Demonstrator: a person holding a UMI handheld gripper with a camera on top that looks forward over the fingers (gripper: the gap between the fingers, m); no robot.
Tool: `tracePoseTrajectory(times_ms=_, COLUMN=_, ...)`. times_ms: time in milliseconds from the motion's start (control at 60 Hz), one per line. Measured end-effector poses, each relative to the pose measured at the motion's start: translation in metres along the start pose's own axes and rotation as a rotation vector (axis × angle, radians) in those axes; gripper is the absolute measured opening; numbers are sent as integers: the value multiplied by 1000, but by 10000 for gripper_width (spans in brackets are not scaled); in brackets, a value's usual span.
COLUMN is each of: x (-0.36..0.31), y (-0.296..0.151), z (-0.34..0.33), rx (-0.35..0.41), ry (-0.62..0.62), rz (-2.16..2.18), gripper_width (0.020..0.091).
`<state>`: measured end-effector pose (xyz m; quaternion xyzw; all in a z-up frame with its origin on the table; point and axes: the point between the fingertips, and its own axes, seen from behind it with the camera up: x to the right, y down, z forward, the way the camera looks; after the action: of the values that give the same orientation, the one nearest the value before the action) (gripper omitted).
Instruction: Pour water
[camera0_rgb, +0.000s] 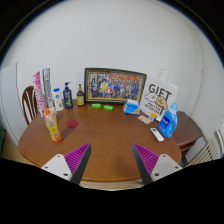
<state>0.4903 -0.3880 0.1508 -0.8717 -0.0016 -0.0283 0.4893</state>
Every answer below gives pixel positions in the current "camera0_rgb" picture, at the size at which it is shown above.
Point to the blue detergent bottle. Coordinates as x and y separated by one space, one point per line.
167 124

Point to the white door panel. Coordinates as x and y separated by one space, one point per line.
8 100

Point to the brown wooden chair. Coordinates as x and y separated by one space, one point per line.
29 103

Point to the white paper gift bag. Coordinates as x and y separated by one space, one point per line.
158 96

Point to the framed group photo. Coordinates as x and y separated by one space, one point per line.
114 86

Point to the white remote control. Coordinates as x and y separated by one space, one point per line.
157 134

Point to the small snack packet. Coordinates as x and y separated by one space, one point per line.
144 119

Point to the flat round red coaster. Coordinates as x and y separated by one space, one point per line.
72 123

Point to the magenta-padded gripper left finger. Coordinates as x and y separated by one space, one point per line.
77 158

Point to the white and blue shuttlecock tube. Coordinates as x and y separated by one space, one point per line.
47 88

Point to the pink cup with yellow print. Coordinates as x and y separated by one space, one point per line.
54 111

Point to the dark blue pump bottle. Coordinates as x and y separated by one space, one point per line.
67 98

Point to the brown side table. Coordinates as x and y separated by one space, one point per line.
186 128

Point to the white radiator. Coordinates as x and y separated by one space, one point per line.
207 151

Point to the blue tissue pack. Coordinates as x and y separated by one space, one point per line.
131 108

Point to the white bottle with blue cap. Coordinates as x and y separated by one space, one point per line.
58 100

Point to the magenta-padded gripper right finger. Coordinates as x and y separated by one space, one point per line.
146 159

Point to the orange juice bottle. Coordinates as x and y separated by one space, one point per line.
54 131

